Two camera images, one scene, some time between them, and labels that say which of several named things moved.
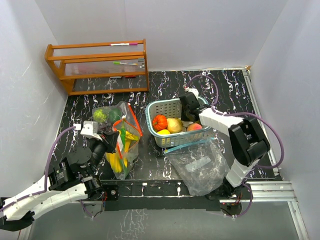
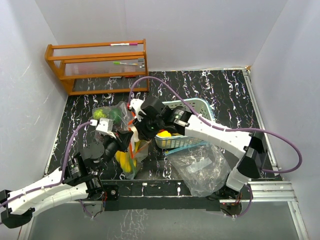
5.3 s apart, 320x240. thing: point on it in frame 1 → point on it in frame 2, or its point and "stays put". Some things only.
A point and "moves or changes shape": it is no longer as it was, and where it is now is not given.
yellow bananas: [112, 157] moves or changes shape
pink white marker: [124, 44] stays put
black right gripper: [184, 118] → [143, 134]
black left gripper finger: [111, 139] → [123, 138]
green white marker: [119, 62] stays put
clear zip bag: [122, 157] moves or changes shape
